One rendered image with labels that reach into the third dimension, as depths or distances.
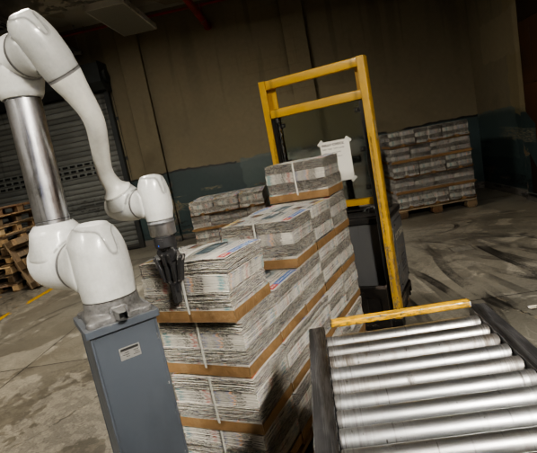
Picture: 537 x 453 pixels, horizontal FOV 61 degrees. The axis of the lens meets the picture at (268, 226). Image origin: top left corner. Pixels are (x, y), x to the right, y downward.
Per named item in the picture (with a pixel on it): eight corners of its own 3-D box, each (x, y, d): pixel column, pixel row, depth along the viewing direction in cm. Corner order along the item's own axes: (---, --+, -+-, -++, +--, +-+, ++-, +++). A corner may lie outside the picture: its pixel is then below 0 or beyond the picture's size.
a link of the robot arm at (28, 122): (63, 298, 132) (24, 297, 145) (109, 280, 145) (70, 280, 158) (-6, 22, 121) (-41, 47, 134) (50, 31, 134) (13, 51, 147)
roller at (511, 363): (326, 377, 113) (328, 393, 109) (522, 350, 108) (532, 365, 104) (329, 391, 116) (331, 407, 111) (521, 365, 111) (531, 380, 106)
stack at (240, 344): (198, 507, 189) (154, 319, 175) (300, 367, 291) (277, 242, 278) (283, 526, 171) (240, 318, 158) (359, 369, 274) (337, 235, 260)
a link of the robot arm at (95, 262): (102, 306, 122) (82, 226, 118) (65, 304, 132) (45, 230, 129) (149, 286, 135) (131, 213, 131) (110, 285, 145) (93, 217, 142)
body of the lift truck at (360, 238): (312, 324, 357) (294, 225, 344) (333, 297, 405) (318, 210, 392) (403, 324, 326) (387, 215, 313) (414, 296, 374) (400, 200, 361)
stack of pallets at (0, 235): (11, 278, 828) (-10, 208, 807) (61, 269, 825) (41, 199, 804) (-38, 302, 696) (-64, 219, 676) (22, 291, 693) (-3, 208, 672)
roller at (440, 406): (333, 427, 102) (330, 406, 101) (551, 399, 98) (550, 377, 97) (335, 441, 97) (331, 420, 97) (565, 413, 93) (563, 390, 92)
